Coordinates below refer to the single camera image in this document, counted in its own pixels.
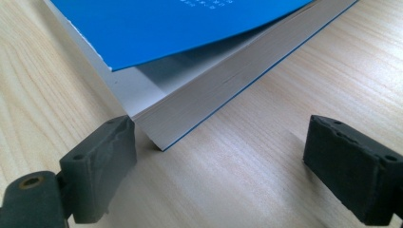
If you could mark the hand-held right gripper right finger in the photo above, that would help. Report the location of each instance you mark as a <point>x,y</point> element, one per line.
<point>351,171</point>

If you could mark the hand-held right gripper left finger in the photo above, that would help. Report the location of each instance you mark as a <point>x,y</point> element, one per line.
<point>95,177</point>

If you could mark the blue book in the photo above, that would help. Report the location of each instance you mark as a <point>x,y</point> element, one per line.
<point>177,34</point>

